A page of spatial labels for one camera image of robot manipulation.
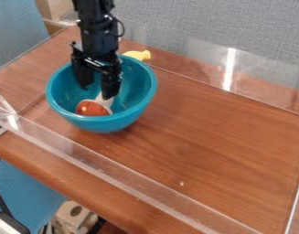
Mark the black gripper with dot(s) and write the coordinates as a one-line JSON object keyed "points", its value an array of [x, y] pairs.
{"points": [[107, 65]]}

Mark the brown capped toy mushroom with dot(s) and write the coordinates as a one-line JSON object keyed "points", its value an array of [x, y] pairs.
{"points": [[95, 107]]}

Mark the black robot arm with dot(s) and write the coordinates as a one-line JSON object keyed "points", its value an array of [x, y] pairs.
{"points": [[95, 53]]}

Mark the blue plastic bowl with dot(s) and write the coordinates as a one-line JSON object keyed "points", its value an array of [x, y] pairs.
{"points": [[138, 89]]}

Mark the yellow toy object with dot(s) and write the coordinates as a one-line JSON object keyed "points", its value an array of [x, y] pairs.
{"points": [[140, 55]]}

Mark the clear acrylic front barrier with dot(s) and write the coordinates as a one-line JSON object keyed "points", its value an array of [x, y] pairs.
{"points": [[131, 200]]}

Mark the white block with hole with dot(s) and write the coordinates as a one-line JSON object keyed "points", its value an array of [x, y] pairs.
{"points": [[74, 219]]}

